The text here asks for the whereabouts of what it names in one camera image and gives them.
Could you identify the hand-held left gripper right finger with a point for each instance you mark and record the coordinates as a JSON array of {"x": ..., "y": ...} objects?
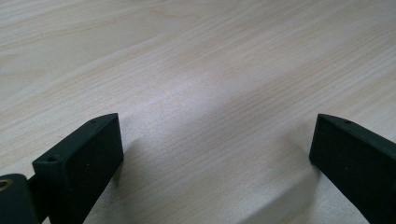
[{"x": 358, "y": 168}]

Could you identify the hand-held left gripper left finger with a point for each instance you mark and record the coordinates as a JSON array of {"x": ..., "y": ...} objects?
[{"x": 77, "y": 174}]

